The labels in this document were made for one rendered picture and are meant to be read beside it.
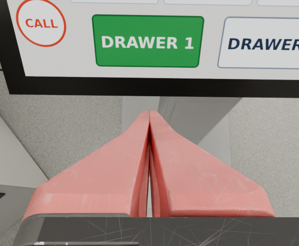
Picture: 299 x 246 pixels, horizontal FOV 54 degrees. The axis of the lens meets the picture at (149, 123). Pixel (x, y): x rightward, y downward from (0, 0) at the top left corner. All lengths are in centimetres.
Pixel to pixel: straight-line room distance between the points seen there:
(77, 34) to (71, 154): 104
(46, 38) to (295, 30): 21
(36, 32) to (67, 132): 105
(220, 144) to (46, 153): 72
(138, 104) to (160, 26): 101
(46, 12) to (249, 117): 117
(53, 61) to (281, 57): 21
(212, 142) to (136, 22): 102
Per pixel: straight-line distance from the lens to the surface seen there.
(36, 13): 27
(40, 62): 29
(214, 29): 27
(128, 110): 126
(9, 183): 85
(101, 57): 27
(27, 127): 136
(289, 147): 140
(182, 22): 26
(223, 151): 126
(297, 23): 29
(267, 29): 28
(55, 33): 28
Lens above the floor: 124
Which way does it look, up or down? 76 degrees down
